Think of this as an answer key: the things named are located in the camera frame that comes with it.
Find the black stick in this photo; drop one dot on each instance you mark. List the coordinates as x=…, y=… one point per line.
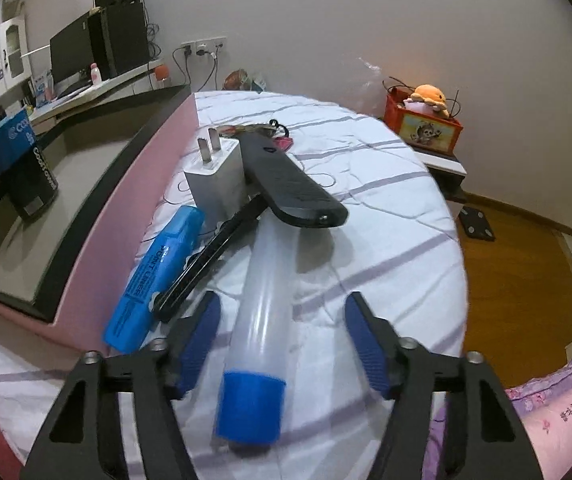
x=201, y=265

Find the black monitor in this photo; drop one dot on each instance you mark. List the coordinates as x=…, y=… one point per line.
x=71, y=50

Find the colourful snack bag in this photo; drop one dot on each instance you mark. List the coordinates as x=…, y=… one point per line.
x=238, y=80

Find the orange round lamp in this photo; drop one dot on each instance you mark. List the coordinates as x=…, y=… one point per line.
x=162, y=75

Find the pink tray with black rim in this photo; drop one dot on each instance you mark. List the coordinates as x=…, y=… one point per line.
x=91, y=170

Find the white nightstand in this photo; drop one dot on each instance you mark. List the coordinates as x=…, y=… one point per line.
x=441, y=162

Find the red crate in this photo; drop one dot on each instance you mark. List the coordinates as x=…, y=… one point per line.
x=426, y=132

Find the white charger adapter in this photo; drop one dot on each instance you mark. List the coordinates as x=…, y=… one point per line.
x=216, y=180

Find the black bathroom scale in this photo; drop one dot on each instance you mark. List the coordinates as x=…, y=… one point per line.
x=476, y=224

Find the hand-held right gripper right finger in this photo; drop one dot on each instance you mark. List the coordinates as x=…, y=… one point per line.
x=366, y=350

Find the pink bottle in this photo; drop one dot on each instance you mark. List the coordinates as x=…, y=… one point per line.
x=96, y=74

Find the white desk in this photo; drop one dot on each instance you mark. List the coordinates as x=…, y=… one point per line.
x=106, y=87

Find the white wall socket strip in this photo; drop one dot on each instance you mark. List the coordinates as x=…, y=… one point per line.
x=203, y=46

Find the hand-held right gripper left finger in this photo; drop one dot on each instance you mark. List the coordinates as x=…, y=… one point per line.
x=201, y=340

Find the clear tube with blue cap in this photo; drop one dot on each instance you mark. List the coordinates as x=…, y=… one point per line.
x=266, y=310

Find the blue plastic box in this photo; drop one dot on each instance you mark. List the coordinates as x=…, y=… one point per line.
x=151, y=280

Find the black cardboard box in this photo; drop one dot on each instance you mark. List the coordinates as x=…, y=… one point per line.
x=33, y=185

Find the pink printed blanket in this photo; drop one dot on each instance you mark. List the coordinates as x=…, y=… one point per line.
x=556, y=410

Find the orange plush toy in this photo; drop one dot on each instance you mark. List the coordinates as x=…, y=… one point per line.
x=428, y=94

